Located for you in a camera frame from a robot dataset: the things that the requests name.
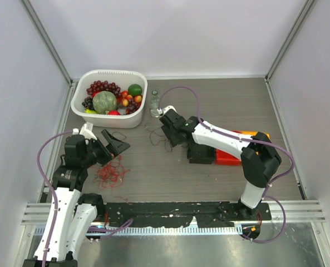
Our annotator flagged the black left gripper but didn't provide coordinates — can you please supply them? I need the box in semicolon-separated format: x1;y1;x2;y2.
81;129;129;167

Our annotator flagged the thin black cable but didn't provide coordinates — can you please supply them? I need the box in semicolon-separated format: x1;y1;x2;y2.
144;122;174;153

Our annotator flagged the red cable bundle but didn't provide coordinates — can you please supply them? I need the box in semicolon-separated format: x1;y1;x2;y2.
92;154;131;192

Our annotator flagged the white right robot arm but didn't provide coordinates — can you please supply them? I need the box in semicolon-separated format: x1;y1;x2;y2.
159;106;282;220

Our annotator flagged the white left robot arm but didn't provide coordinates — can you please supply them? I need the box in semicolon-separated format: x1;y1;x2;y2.
23;127;130;266

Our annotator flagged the clear glass bottle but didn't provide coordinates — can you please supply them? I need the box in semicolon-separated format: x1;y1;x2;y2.
149;90;161;118

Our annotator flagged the black plastic bin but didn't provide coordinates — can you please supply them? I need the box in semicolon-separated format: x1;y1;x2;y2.
186;142;216;164

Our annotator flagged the red apple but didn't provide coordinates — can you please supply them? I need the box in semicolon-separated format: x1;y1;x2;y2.
108;110;120;116

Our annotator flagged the green melon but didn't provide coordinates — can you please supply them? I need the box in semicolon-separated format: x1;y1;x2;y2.
92;91;117;114

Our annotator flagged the white plastic basket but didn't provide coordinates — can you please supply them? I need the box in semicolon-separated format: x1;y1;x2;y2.
71;70;147;128

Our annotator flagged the peach fruit cluster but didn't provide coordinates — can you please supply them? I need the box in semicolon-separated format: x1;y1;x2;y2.
120;91;142;107

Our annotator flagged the green lime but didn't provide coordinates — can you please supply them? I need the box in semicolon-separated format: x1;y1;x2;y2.
127;84;142;97

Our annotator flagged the red plastic bin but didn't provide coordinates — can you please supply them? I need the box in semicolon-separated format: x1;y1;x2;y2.
215;130;243;166

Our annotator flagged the red grape bunch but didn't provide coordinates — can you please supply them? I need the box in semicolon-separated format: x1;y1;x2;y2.
86;80;121;97

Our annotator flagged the orange plastic bin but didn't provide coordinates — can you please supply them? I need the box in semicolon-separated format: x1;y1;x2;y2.
240;131;270;139

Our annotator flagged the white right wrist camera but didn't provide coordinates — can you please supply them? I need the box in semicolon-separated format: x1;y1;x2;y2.
157;105;176;116

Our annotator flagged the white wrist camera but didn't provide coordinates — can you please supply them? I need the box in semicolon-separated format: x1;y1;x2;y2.
72;122;97;140
157;105;176;116

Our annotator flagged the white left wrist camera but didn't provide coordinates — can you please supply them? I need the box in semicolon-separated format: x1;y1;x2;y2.
72;122;97;140

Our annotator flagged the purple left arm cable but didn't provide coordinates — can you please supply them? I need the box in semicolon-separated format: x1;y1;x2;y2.
37;131;134;267

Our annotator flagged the white slotted cable duct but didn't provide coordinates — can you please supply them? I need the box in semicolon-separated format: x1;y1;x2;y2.
34;225;243;236

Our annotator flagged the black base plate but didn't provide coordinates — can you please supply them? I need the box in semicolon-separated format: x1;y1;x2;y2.
96;201;272;228

